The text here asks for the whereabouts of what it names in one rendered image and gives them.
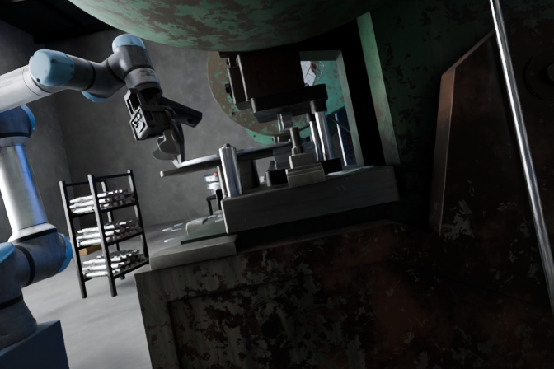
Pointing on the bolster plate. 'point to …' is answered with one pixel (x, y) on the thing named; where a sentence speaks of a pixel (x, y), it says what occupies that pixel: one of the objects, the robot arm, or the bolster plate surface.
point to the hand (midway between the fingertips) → (182, 162)
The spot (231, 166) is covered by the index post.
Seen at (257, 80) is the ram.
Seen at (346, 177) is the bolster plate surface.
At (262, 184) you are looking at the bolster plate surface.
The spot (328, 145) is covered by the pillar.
